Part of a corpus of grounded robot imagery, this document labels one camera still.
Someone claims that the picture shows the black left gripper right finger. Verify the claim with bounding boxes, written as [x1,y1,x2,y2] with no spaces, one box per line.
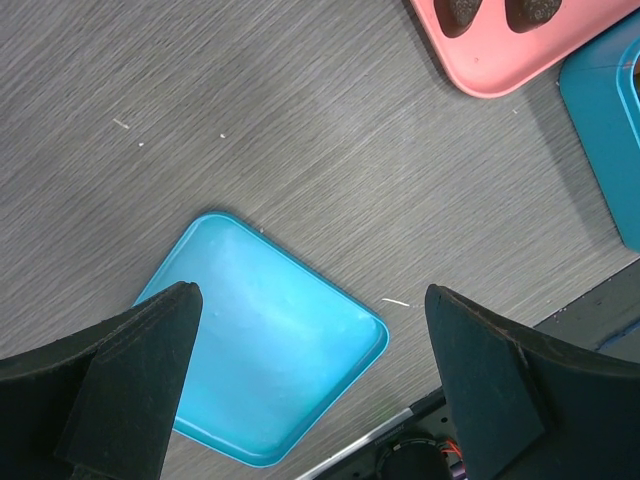
[424,284,639,479]

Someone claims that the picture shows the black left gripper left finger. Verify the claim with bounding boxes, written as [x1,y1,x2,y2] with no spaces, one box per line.
[1,282,203,479]

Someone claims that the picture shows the blue chocolate tin box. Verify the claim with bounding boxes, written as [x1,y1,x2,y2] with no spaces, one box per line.
[559,30,639,252]

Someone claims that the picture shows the dark ridged chocolate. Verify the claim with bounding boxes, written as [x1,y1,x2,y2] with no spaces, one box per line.
[505,0,563,33]

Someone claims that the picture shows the dark round chocolate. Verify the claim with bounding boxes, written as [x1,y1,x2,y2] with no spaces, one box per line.
[434,0,482,38]

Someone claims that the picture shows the blue tin lid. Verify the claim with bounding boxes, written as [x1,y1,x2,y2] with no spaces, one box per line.
[140,212,390,468]

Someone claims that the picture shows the pink tray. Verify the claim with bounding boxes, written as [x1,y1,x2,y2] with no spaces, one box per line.
[411,1,639,98]

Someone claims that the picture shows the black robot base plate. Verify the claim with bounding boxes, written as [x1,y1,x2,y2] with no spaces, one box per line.
[308,264,639,479]

